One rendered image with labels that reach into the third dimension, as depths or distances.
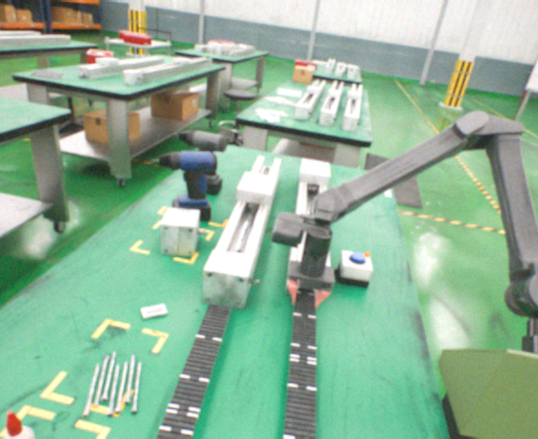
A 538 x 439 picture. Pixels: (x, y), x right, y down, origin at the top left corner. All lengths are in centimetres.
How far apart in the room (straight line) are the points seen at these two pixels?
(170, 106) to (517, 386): 439
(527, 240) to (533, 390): 31
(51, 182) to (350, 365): 218
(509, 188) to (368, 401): 53
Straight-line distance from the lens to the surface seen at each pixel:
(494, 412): 82
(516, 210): 95
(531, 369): 76
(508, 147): 101
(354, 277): 107
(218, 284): 90
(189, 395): 72
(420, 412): 84
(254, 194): 122
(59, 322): 93
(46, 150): 261
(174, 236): 107
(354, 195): 86
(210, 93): 535
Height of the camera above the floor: 138
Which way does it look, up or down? 28 degrees down
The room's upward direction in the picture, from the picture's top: 8 degrees clockwise
